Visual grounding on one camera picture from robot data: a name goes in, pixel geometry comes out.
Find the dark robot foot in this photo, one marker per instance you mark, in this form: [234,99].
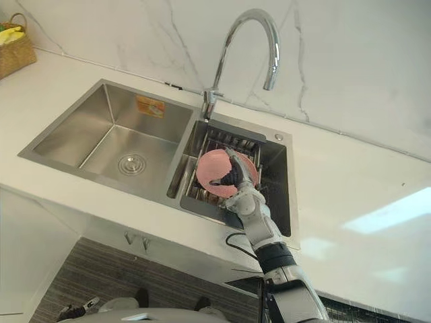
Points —
[141,296]
[202,303]

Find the green item in basket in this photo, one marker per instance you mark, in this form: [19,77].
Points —
[5,26]

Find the orange sink sticker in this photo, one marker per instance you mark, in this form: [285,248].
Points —
[150,106]

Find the dark right robot foot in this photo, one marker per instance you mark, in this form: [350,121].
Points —
[202,303]

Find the small black counter clip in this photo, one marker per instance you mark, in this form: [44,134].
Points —
[173,85]

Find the round steel sink button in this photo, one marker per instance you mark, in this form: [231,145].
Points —
[279,136]

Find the round steel drain strainer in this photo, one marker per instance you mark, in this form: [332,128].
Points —
[132,164]

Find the pink cup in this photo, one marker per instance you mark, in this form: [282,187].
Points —
[210,168]

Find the steel sink drain rack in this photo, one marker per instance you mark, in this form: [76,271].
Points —
[202,210]

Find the metal cabinet hook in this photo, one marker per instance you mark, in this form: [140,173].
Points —
[145,243]
[128,238]

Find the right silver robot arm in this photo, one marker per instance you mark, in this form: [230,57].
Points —
[266,228]

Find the silver robot torso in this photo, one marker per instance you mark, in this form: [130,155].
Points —
[151,316]

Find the stainless steel double sink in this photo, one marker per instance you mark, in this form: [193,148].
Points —
[111,141]

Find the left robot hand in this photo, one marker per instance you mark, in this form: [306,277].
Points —
[82,306]

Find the woven wicker basket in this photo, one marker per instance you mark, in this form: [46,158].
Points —
[17,57]

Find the chrome gooseneck faucet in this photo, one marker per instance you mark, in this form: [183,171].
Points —
[269,37]

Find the dark left robot foot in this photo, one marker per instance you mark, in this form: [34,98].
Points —
[141,296]

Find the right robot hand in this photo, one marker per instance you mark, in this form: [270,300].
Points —
[245,173]

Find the yellow cloth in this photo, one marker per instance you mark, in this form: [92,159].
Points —
[11,36]

